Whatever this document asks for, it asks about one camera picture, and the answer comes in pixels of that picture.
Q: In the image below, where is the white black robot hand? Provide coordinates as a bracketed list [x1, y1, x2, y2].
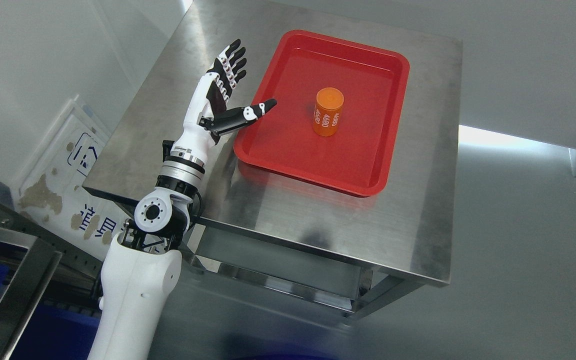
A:
[169, 38, 277, 164]

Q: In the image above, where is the orange cylindrical capacitor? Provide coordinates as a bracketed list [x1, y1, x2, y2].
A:
[312, 87, 345, 137]

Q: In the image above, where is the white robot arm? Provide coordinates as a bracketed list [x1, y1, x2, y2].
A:
[87, 138, 214, 360]

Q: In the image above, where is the metal shelf rack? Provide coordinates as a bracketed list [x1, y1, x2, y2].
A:
[0, 182, 102, 360]

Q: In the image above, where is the stainless steel table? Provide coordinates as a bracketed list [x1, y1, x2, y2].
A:
[83, 0, 463, 319]

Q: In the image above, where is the red tray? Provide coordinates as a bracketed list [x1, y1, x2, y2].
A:
[234, 29, 410, 198]

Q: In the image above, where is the white sign board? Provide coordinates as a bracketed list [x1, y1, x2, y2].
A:
[13, 95, 127, 260]

